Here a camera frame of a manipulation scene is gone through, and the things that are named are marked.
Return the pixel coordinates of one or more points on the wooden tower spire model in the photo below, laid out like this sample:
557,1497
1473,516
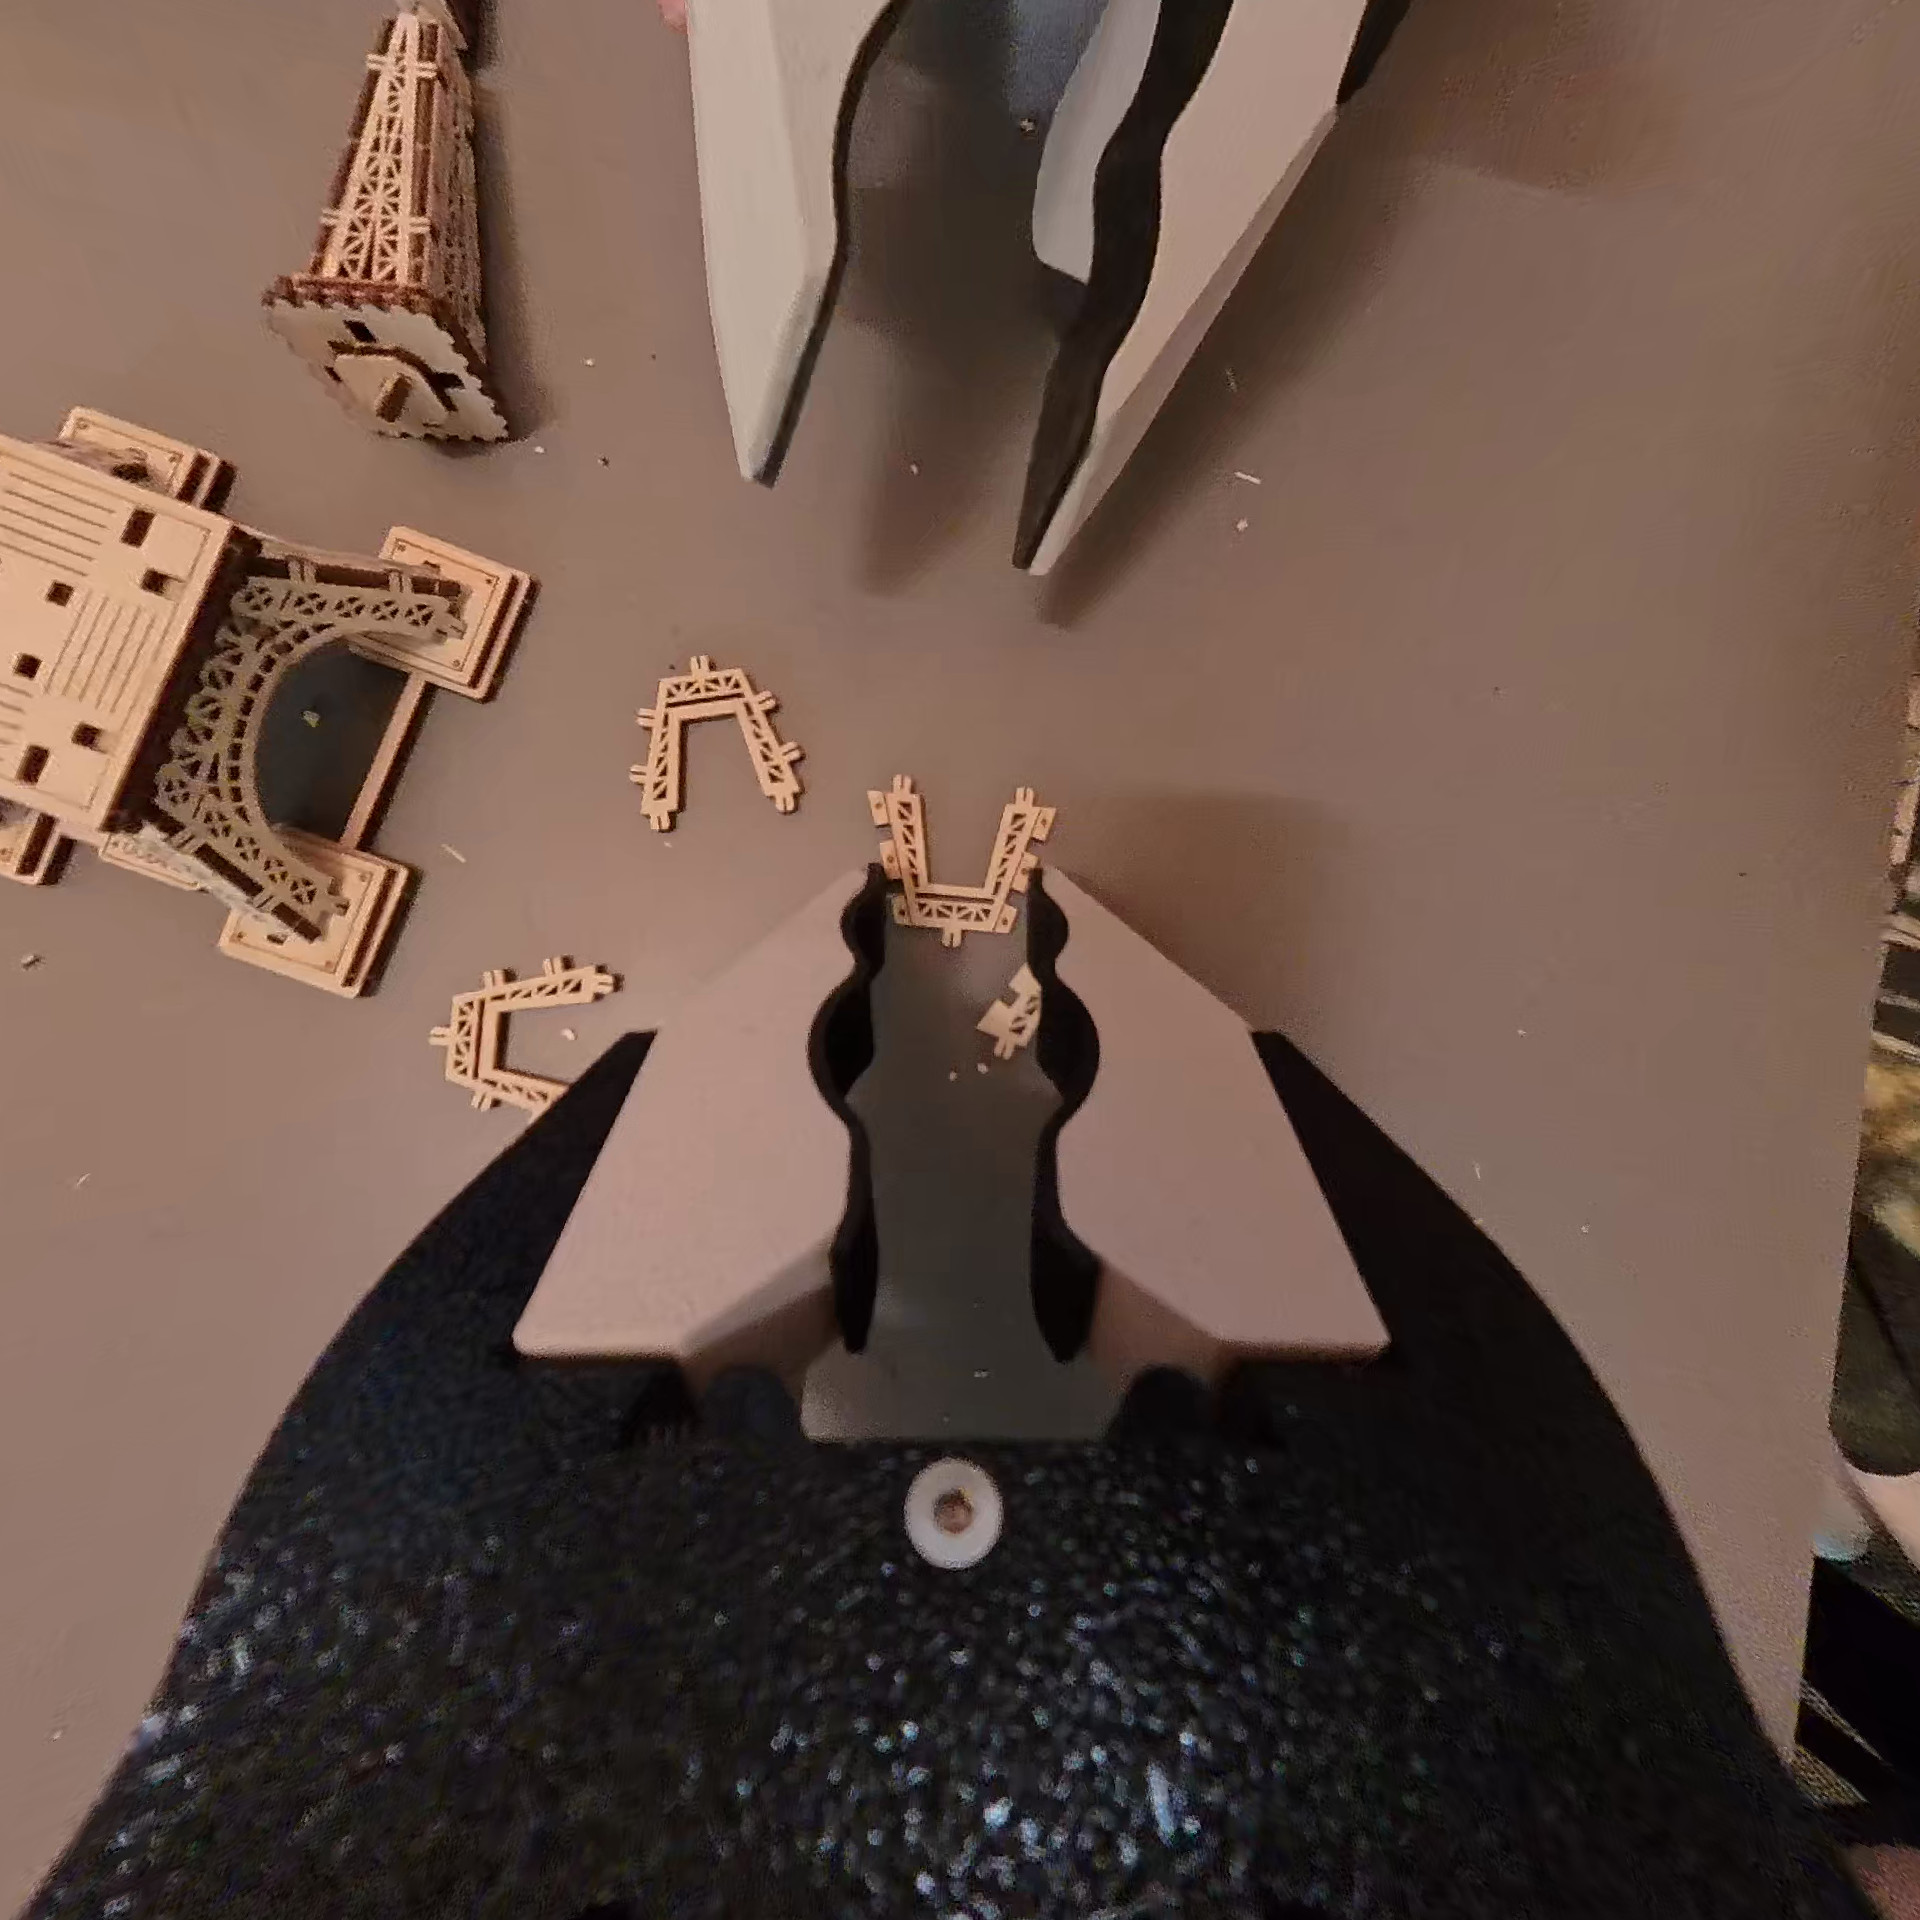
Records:
398,226

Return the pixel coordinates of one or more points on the wooden tower base model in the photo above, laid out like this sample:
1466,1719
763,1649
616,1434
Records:
89,629

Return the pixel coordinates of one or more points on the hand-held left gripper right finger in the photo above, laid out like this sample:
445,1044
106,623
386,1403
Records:
1199,1172

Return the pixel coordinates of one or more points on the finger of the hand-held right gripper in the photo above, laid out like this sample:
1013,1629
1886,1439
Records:
1230,212
766,180

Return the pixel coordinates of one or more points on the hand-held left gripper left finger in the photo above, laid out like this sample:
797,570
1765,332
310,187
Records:
706,1172

